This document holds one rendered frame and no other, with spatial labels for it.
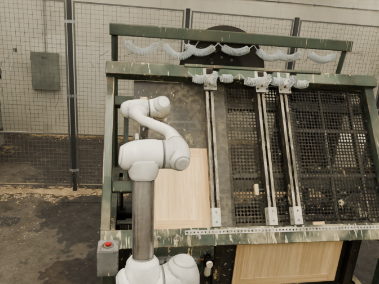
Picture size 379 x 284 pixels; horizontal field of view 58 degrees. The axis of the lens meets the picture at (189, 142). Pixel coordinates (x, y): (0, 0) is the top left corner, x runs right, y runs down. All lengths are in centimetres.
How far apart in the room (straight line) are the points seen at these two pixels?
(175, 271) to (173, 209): 79
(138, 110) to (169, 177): 66
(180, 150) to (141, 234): 41
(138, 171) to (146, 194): 12
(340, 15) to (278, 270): 609
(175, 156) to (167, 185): 94
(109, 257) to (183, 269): 59
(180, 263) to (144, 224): 26
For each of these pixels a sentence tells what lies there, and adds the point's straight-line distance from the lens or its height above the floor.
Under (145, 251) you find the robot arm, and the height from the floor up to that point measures 120.
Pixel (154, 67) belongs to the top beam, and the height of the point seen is 189.
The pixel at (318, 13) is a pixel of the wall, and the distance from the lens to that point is 790.
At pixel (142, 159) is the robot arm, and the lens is 150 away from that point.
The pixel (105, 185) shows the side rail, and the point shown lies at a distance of 238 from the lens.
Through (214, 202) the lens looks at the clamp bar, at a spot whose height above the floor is 104.
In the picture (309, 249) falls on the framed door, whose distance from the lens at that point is 305.
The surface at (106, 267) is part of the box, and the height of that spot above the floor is 82.
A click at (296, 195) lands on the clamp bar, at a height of 109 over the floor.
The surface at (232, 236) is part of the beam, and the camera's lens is 245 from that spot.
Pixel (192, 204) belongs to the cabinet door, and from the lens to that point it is 243.
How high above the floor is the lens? 214
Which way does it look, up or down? 17 degrees down
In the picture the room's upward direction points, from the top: 4 degrees clockwise
